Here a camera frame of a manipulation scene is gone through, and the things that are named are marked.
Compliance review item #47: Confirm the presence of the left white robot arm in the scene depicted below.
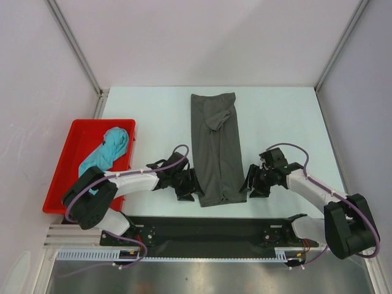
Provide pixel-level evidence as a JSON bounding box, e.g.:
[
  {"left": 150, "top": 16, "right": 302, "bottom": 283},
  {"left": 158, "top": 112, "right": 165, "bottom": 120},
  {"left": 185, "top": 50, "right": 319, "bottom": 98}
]
[{"left": 62, "top": 152, "right": 203, "bottom": 245}]

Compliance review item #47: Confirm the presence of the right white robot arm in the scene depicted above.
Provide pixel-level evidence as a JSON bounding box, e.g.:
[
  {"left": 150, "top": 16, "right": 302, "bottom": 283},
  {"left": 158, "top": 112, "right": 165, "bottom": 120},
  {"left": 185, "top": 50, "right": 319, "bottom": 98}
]
[{"left": 241, "top": 143, "right": 380, "bottom": 259}]

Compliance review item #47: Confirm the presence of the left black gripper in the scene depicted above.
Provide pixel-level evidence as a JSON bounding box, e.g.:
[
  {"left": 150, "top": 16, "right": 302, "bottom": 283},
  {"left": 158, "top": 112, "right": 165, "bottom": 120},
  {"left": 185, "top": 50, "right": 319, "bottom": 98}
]
[{"left": 169, "top": 168, "right": 204, "bottom": 202}]

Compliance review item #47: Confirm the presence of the red plastic bin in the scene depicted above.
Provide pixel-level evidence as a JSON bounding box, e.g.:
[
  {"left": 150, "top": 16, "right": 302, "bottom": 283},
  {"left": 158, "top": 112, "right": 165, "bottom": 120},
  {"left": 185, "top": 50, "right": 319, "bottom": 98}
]
[{"left": 42, "top": 119, "right": 136, "bottom": 215}]

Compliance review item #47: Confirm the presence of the aluminium frame rail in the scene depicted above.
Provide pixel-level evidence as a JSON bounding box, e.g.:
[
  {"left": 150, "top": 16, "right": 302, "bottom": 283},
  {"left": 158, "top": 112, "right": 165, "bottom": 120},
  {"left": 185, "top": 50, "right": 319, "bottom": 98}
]
[{"left": 43, "top": 224, "right": 101, "bottom": 249}]

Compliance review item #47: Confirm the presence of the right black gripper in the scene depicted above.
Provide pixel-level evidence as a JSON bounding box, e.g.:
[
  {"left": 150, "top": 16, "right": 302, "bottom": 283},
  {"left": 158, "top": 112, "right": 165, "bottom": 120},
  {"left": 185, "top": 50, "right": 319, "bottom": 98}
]
[{"left": 239, "top": 164, "right": 274, "bottom": 198}]

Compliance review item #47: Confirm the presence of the dark grey t-shirt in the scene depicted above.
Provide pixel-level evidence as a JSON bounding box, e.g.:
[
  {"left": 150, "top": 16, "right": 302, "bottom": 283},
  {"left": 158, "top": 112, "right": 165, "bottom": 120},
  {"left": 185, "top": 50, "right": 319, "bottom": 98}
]
[{"left": 190, "top": 93, "right": 247, "bottom": 207}]

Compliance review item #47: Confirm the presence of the left aluminium corner post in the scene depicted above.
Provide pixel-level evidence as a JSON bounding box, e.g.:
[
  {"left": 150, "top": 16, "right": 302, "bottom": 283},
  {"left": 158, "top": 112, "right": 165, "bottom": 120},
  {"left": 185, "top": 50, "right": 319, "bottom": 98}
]
[{"left": 44, "top": 0, "right": 104, "bottom": 97}]

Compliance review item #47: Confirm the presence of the grey slotted cable duct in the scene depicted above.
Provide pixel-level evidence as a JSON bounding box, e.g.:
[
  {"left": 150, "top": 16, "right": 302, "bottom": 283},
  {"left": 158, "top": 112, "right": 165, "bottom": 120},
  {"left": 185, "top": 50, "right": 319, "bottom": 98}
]
[{"left": 56, "top": 249, "right": 304, "bottom": 263}]

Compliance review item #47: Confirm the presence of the aluminium corner post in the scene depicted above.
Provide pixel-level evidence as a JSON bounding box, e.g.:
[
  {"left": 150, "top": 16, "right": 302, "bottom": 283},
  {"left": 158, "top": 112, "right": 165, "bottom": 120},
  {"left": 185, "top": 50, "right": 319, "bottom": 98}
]
[
  {"left": 314, "top": 0, "right": 372, "bottom": 94},
  {"left": 44, "top": 0, "right": 104, "bottom": 97}
]

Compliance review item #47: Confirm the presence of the teal t-shirt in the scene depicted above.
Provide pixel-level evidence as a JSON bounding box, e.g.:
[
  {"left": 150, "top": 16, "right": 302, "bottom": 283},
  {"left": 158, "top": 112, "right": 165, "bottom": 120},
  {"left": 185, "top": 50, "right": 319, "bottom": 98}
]
[{"left": 78, "top": 127, "right": 129, "bottom": 178}]

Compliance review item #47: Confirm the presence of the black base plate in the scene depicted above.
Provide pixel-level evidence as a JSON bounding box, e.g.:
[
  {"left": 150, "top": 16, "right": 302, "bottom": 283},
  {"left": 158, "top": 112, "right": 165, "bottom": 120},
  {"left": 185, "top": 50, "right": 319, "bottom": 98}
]
[{"left": 99, "top": 215, "right": 320, "bottom": 258}]

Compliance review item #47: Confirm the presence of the right aluminium corner post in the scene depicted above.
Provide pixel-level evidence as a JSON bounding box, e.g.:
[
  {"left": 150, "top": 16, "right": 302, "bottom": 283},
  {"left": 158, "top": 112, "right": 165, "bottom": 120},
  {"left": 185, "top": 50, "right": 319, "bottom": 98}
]
[{"left": 314, "top": 0, "right": 372, "bottom": 94}]

